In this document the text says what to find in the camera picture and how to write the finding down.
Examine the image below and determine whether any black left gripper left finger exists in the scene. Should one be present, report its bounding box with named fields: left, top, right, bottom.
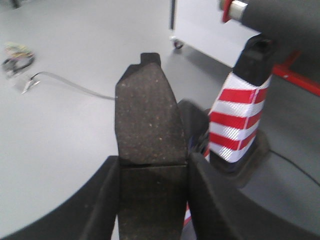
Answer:
left=4, top=156, right=120, bottom=240

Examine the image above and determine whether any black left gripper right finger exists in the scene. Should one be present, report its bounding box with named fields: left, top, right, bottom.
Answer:
left=188, top=152, right=320, bottom=240

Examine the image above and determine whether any brake pad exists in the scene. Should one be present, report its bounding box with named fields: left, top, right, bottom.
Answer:
left=115, top=52, right=188, bottom=240

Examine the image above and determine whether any red white traffic cone right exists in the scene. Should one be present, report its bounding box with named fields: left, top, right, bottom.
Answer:
left=207, top=32, right=273, bottom=188

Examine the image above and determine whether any white panel cart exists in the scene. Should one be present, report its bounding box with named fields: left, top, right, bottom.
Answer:
left=169, top=0, right=259, bottom=67

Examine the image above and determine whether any bundle of wires on floor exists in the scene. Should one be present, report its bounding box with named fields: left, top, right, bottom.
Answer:
left=1, top=41, right=36, bottom=78

